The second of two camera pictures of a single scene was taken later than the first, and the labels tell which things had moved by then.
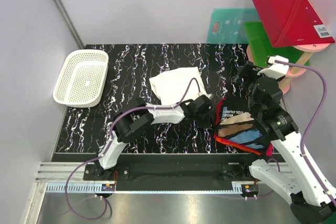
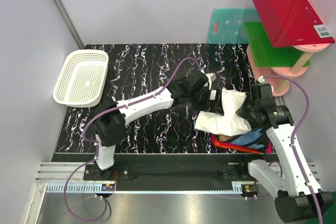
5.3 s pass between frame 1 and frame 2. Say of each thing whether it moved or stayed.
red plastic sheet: stayed
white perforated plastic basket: stayed
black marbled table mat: stayed
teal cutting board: stayed
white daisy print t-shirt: moved
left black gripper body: moved
